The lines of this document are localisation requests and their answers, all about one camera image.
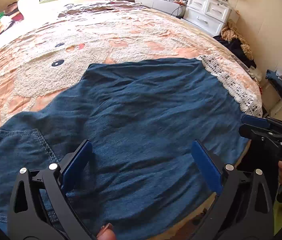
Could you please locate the blue denim pants lace hem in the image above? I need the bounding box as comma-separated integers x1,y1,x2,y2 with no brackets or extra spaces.
0,56,262,239

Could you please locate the left hand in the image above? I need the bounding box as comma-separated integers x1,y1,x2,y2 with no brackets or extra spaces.
97,223,117,240

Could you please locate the beige knitted garment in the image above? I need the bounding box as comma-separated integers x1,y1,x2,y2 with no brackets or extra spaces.
221,19,254,60

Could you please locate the peach bunny bedspread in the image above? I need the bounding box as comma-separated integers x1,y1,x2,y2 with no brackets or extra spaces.
0,2,262,239

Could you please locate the white drawer cabinet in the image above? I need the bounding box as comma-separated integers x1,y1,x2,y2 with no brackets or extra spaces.
183,0,231,36

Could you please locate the colourful folded clothes pile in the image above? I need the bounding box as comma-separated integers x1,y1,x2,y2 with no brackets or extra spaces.
0,2,24,35

